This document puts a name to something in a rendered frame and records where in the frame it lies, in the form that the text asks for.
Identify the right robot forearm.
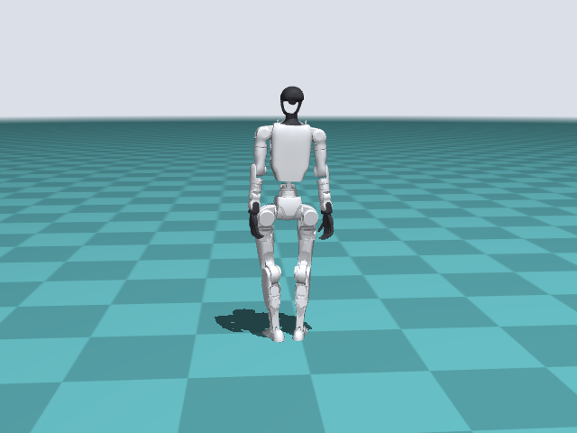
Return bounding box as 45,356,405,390
317,165,333,211

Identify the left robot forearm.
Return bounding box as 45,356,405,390
248,163,263,210

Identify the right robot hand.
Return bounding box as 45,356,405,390
318,202,334,240

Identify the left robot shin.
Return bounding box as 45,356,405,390
261,267,280,332

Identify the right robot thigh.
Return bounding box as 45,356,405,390
294,204,318,283

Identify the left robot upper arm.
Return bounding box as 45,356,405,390
253,125,273,176

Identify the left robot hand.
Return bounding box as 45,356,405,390
248,202,264,239

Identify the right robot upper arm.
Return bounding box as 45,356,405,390
311,127,326,178

